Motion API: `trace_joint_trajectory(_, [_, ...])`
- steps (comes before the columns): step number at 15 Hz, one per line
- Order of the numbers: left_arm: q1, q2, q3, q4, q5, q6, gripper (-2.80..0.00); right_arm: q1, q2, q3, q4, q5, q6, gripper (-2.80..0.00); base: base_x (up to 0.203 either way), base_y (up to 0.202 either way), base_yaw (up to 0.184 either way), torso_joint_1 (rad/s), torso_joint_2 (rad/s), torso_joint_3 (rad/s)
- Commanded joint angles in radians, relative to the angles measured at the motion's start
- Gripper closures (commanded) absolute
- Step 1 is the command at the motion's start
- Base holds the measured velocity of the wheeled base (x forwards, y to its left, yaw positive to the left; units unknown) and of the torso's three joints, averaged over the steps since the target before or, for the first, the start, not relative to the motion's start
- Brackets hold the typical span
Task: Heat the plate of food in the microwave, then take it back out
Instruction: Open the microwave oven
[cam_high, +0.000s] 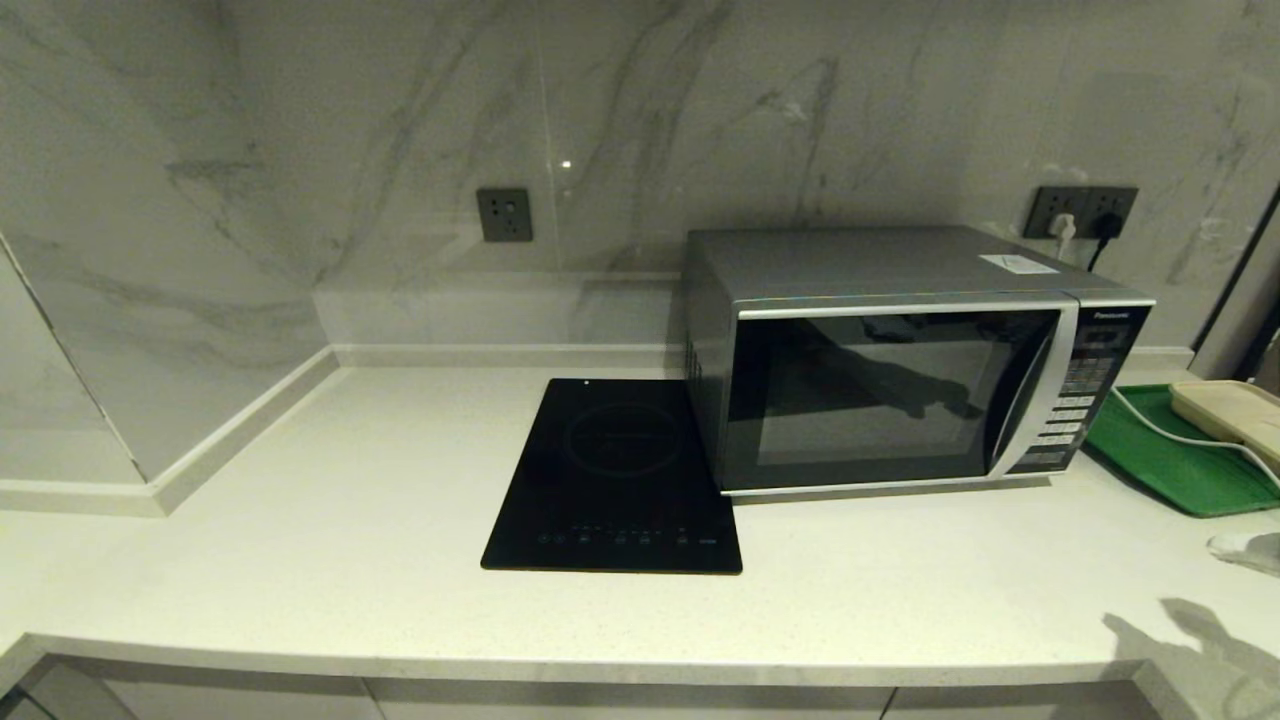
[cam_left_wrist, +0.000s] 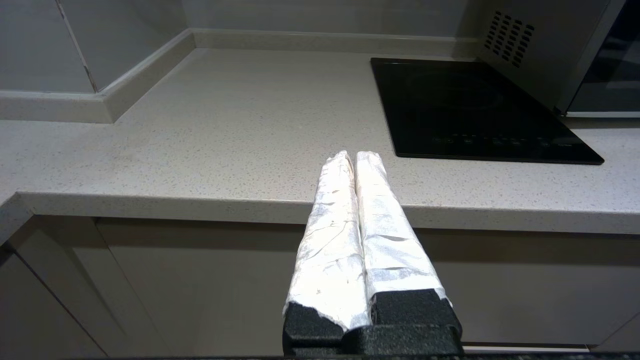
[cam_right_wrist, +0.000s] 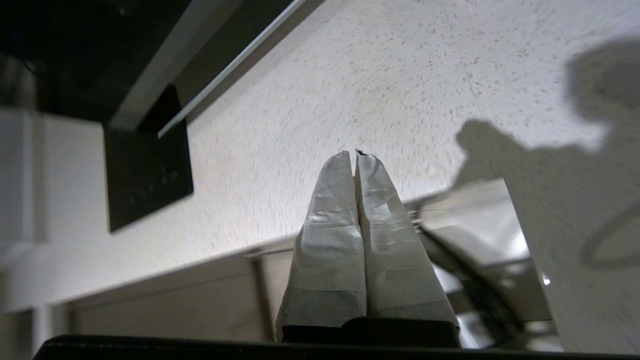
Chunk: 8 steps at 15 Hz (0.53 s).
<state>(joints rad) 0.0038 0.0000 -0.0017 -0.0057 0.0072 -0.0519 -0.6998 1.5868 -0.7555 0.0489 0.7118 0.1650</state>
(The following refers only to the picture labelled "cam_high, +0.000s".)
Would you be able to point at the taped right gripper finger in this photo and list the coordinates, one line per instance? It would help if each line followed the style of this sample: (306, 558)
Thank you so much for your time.
(1255, 552)

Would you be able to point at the microwave door with dark glass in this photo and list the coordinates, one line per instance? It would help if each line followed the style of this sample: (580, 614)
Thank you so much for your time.
(880, 400)

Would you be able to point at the white sheet of paper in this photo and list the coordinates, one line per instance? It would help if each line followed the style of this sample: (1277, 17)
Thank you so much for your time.
(1017, 264)

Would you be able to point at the silver Panasonic microwave oven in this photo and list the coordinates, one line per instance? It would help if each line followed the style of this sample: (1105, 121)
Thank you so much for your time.
(850, 262)

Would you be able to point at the green plastic tray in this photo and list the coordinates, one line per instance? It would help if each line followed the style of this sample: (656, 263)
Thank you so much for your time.
(1170, 472)

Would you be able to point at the black power plug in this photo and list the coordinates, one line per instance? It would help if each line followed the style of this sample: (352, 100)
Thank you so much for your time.
(1107, 224)

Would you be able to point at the white power plug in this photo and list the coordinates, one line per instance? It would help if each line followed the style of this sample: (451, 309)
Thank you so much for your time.
(1062, 228)

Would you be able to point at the black induction cooktop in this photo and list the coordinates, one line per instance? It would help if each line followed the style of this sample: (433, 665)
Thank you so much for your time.
(600, 480)

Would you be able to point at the angled cabinet corner panel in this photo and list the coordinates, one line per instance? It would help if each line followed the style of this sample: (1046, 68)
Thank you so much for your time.
(60, 700)

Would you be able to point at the dark door frame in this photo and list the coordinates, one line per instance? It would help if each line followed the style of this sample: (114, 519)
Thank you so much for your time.
(1268, 335)

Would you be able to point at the grey double wall socket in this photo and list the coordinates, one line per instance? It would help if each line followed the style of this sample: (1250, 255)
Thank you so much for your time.
(1042, 200)

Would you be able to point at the grey single wall socket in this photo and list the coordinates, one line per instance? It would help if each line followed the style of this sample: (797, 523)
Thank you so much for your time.
(505, 214)

